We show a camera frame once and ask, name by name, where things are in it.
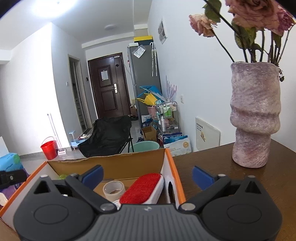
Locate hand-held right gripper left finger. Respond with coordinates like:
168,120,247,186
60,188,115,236
27,165,117,214

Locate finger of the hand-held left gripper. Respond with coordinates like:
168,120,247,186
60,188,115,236
0,169,28,189

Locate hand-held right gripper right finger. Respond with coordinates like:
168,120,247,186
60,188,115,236
179,166,269,213

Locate grey tape roll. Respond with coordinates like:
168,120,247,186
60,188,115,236
103,181,126,201

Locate red cardboard box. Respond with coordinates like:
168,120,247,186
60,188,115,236
0,148,186,232

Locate red white lint brush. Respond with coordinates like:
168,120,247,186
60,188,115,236
119,173,165,205

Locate purple tissue pack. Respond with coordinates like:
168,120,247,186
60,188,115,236
0,171,31,200

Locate blue tissue pack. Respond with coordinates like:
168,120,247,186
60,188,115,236
0,153,24,173

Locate white pet food bag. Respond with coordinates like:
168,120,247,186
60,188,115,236
164,137,192,156

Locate white flat board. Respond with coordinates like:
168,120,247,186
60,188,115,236
195,117,221,151

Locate black folding chair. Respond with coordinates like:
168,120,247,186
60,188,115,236
77,115,134,158

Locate red plastic bucket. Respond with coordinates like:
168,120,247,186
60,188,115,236
40,137,57,161

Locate blue white bag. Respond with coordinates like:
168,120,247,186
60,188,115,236
163,132,184,144

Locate white mop pole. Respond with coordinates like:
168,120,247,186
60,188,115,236
47,113,67,156

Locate green plastic basin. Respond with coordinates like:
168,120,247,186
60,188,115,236
132,141,160,154

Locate metal trolley rack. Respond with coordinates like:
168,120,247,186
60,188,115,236
157,101,180,138

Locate brown cardboard carton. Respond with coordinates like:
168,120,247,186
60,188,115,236
142,125,158,142

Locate pink textured vase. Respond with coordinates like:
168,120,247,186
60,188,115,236
230,61,282,168

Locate dark brown door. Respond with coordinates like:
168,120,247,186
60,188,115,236
88,53,131,120

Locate purple clothes hangers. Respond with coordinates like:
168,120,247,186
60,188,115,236
165,75,177,101

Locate grey refrigerator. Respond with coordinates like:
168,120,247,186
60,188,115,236
127,45,162,116

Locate hanging white umbrellas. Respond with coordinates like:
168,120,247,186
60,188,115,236
149,42,160,77

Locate yellow box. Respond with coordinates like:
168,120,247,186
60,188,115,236
134,35,153,43

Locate dried pink rose bouquet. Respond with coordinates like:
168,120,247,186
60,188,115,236
189,0,296,82

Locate white wall panel box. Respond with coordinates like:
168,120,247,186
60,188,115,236
158,19,167,44

